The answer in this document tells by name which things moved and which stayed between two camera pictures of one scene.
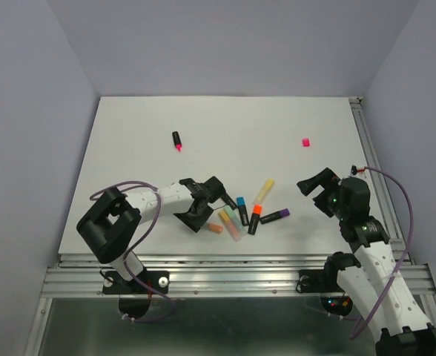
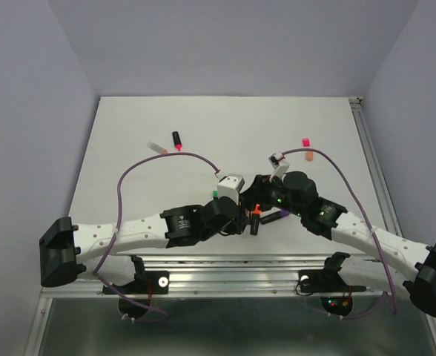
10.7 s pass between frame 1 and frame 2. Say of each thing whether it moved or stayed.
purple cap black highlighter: stayed
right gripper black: moved
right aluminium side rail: stayed
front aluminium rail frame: stayed
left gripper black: moved
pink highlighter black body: stayed
